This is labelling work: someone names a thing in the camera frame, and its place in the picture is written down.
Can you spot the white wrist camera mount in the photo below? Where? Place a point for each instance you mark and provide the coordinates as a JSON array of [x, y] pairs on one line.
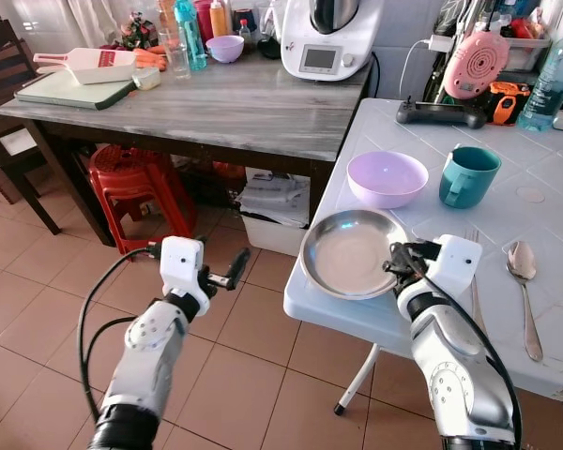
[[181, 264], [457, 262]]

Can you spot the orange carrots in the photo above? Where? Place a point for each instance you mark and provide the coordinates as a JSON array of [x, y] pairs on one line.
[[152, 59]]

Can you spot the red plastic container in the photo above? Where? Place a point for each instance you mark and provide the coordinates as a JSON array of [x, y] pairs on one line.
[[203, 19]]

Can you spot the white kitchen food processor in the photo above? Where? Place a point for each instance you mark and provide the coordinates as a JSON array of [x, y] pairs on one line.
[[328, 47]]

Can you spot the white folding table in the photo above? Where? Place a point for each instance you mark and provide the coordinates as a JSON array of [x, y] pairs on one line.
[[544, 187]]

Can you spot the white plug adapter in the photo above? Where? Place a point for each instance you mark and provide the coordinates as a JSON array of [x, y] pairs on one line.
[[440, 43]]

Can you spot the clear blue-capped water bottle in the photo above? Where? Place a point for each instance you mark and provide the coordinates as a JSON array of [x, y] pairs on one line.
[[549, 84]]

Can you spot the orange sauce bottle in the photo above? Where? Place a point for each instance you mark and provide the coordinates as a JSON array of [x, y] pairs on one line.
[[220, 21]]

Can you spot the teal plastic mug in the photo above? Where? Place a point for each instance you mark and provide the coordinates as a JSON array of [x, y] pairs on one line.
[[467, 183]]

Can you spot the pink round device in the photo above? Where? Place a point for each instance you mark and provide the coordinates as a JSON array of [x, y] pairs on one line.
[[476, 64]]

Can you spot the steel spoon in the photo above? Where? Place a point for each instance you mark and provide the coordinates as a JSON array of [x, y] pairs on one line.
[[522, 262]]

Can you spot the white and red grater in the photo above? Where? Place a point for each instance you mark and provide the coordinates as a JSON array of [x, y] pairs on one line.
[[89, 64]]

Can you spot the orange and black tool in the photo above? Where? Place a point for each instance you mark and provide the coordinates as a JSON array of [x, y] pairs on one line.
[[509, 103]]

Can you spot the small lilac plastic bowl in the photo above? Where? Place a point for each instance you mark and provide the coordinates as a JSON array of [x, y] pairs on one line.
[[225, 49]]

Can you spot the white storage box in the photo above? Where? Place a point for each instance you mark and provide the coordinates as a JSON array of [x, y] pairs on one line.
[[274, 211]]

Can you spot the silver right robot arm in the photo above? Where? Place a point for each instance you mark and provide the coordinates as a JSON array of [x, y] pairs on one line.
[[455, 361]]

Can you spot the clear drinking glass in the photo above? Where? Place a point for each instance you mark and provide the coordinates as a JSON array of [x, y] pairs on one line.
[[177, 58]]

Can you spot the small flower plant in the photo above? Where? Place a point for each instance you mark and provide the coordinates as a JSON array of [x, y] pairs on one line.
[[139, 31]]

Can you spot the large lilac plastic bowl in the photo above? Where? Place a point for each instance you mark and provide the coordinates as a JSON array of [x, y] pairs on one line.
[[387, 178]]

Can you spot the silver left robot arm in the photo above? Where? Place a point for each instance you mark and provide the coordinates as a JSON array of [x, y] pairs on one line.
[[150, 352]]

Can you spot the teal drinking bottle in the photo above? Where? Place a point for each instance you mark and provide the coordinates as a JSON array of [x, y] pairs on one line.
[[190, 37]]

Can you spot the steel fork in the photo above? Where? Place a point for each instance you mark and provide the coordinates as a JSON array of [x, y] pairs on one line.
[[473, 242]]

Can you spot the dark wooden chair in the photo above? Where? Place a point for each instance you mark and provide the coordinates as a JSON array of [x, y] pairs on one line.
[[5, 75]]

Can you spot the red plastic stool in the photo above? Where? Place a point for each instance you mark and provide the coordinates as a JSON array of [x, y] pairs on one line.
[[136, 183]]

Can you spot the round steel plate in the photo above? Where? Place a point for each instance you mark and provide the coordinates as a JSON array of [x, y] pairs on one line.
[[347, 253]]

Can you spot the black handheld controller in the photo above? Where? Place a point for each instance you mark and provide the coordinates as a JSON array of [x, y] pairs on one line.
[[441, 114]]

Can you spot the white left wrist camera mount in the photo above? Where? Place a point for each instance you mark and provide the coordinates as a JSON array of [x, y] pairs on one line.
[[181, 264]]

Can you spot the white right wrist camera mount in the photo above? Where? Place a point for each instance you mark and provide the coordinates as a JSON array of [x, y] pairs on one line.
[[457, 262]]

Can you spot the grey wood-top table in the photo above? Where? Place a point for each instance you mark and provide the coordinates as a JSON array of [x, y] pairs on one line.
[[235, 112]]

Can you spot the green cutting board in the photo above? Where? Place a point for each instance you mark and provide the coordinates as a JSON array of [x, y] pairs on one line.
[[70, 92]]

